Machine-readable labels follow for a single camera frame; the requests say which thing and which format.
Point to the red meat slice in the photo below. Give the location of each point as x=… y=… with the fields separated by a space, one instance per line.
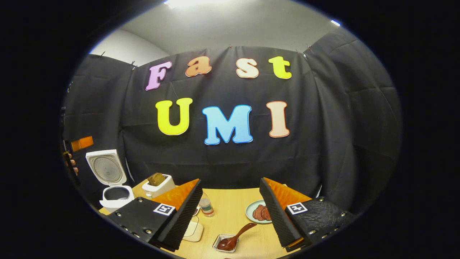
x=267 y=214
x=258 y=213

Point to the clear plastic bottle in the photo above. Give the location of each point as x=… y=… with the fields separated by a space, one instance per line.
x=206 y=207

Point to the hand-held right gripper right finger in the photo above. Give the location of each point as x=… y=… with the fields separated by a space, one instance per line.
x=276 y=216

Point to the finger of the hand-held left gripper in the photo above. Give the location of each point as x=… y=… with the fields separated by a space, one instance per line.
x=82 y=143

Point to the brown bread slice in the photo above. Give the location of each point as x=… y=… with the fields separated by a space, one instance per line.
x=156 y=178

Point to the brown wooden spoon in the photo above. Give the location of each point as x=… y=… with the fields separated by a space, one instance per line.
x=233 y=239

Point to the black backdrop cloth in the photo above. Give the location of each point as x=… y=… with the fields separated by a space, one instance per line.
x=222 y=165

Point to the white toaster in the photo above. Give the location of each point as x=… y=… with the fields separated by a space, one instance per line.
x=161 y=189

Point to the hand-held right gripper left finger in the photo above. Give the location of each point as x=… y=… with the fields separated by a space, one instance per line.
x=183 y=216

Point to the pale green plate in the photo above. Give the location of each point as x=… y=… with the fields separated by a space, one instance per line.
x=249 y=212

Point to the clear container of white rice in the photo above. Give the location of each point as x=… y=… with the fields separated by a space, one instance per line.
x=194 y=230

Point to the white rice cooker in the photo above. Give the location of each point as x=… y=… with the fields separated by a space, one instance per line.
x=107 y=171

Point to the ceiling light panel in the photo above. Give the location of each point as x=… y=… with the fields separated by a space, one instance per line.
x=194 y=3
x=335 y=23

